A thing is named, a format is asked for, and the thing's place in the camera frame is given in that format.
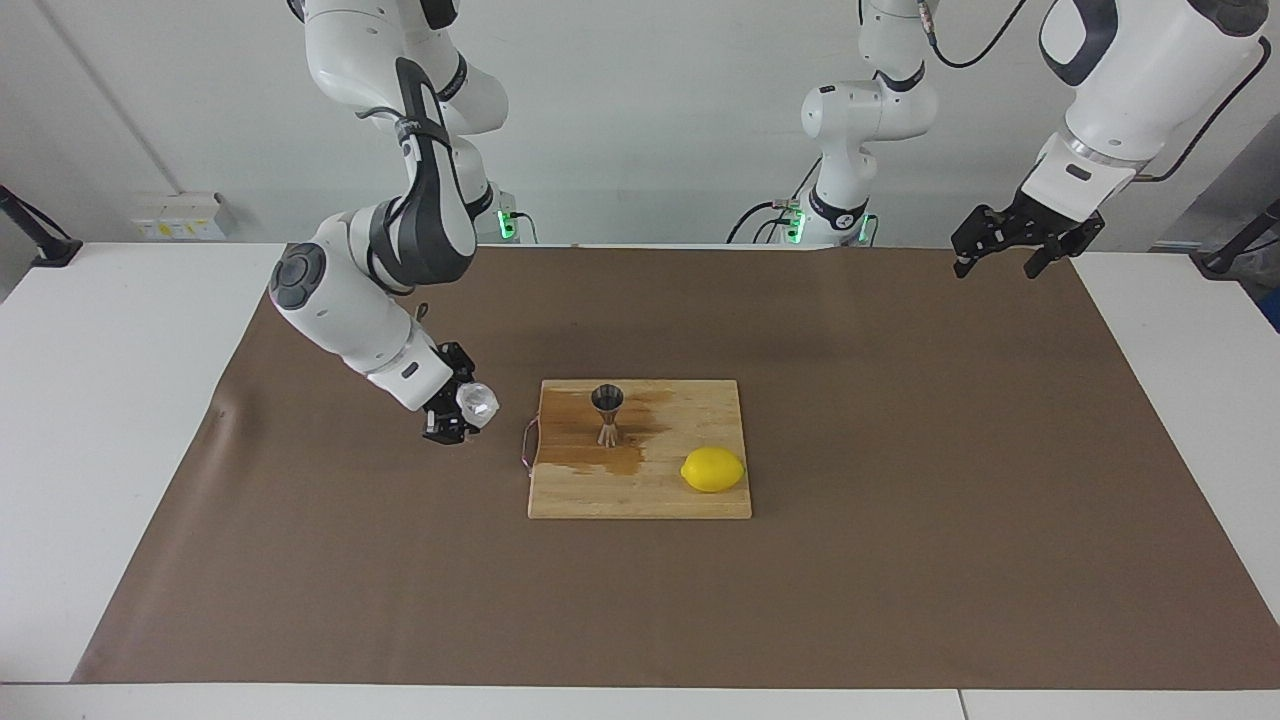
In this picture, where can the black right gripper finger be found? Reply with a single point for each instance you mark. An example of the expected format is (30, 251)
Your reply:
(445, 430)
(460, 360)

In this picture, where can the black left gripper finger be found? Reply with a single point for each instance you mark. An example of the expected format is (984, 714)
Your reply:
(975, 235)
(1070, 245)

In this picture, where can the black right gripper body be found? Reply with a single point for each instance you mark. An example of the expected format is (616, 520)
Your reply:
(445, 395)

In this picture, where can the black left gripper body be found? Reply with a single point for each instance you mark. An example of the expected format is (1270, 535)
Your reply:
(1050, 215)

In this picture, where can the steel double jigger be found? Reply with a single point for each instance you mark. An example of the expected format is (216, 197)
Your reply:
(608, 435)

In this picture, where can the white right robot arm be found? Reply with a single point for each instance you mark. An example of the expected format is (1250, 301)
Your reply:
(340, 300)

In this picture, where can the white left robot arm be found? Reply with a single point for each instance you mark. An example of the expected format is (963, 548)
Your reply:
(1120, 100)

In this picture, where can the wooden cutting board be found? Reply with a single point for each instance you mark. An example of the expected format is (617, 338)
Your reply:
(620, 495)

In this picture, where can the blue object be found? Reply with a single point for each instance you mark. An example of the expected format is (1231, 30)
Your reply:
(1273, 310)

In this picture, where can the yellow lemon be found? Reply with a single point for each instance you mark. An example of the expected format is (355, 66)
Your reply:
(713, 470)

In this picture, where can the brown paper table mat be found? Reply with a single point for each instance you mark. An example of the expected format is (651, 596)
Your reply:
(900, 580)

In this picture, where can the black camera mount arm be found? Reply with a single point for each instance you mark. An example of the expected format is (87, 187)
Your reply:
(55, 250)
(1220, 265)

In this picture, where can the white wall power strip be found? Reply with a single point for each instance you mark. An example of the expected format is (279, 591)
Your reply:
(180, 220)

